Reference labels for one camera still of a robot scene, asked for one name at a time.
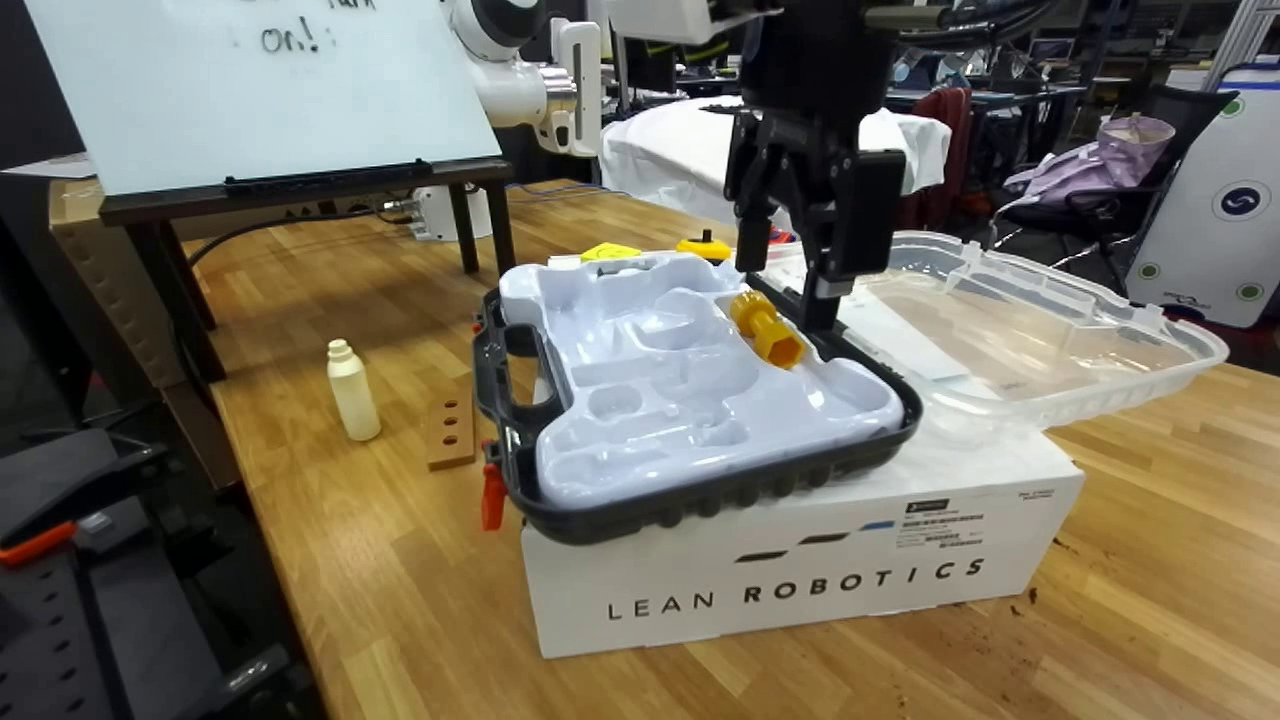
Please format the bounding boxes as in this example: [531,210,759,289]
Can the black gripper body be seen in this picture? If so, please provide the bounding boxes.
[743,0,901,160]

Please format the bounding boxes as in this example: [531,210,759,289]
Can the yellow cylinder toy part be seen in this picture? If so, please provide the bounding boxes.
[725,289,811,371]

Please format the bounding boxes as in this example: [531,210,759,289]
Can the clear plastic tool box lid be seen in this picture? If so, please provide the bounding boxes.
[743,227,1232,433]

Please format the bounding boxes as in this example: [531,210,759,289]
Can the black tool box white insert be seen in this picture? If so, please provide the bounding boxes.
[473,254,929,548]

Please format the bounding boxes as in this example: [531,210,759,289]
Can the white cardboard box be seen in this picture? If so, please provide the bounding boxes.
[517,396,1086,663]

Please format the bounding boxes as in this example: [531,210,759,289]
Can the yellow round toy part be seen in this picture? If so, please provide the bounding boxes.
[672,227,734,267]

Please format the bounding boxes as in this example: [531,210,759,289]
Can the white cloth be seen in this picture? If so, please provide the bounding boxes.
[597,81,955,245]

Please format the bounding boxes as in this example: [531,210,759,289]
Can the dark red chair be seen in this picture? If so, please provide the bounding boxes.
[913,81,982,234]

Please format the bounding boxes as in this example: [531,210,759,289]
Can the yellow square toy block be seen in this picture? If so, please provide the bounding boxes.
[576,235,644,267]

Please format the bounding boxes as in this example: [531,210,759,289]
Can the purple cloth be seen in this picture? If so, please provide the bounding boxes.
[999,108,1179,211]

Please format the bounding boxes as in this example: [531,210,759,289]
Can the black chair under cloth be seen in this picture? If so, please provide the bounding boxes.
[990,84,1236,275]

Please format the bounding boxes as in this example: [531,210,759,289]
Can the white machine with round logo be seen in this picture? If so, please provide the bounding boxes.
[1122,66,1280,333]

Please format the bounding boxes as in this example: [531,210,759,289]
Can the wooden plate with holes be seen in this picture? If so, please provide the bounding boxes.
[425,371,482,471]

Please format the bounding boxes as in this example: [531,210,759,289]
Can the cream plastic bottle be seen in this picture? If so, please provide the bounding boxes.
[323,338,387,448]

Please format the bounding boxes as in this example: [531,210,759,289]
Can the black easel stand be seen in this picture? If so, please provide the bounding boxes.
[97,155,523,392]

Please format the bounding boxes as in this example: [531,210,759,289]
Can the whiteboard with handwriting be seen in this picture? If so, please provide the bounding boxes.
[18,0,509,201]

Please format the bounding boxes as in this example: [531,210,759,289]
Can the black cart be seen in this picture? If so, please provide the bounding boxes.
[0,425,323,720]

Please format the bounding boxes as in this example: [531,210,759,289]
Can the orange handled tool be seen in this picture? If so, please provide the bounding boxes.
[0,516,80,575]

